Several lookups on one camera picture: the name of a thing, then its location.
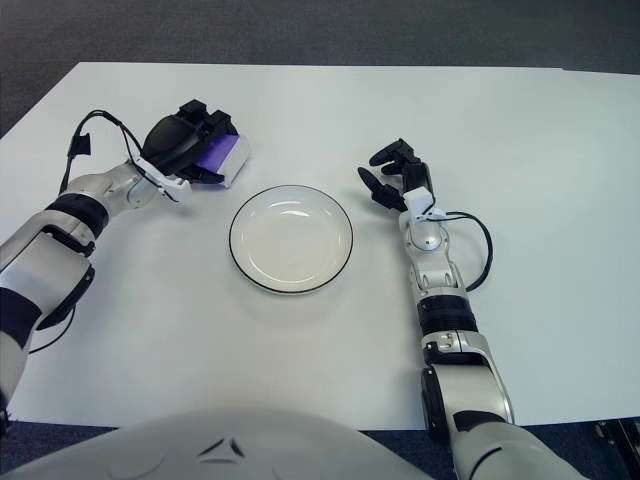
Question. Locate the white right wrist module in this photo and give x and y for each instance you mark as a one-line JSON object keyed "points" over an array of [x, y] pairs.
{"points": [[419, 200]]}

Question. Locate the grey robot torso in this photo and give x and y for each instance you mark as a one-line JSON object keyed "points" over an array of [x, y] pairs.
{"points": [[225, 445]]}

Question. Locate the purple tissue paper pack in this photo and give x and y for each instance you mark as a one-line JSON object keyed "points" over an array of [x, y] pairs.
{"points": [[235, 155]]}

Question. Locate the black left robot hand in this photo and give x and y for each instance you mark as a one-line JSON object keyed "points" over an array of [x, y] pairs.
{"points": [[172, 140]]}

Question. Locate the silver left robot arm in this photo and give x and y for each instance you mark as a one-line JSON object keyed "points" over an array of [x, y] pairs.
{"points": [[45, 265]]}

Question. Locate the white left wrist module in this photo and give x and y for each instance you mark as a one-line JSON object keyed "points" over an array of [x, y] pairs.
{"points": [[172, 187]]}

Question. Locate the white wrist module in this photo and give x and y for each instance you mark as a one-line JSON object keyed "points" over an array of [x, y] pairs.
{"points": [[419, 200], [172, 187]]}

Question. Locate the white plate with black rim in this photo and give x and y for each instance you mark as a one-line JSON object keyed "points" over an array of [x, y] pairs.
{"points": [[292, 240]]}

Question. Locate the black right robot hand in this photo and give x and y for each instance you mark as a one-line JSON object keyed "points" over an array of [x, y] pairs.
{"points": [[412, 172]]}

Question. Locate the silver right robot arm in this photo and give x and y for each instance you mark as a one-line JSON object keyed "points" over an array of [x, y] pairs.
{"points": [[440, 280]]}

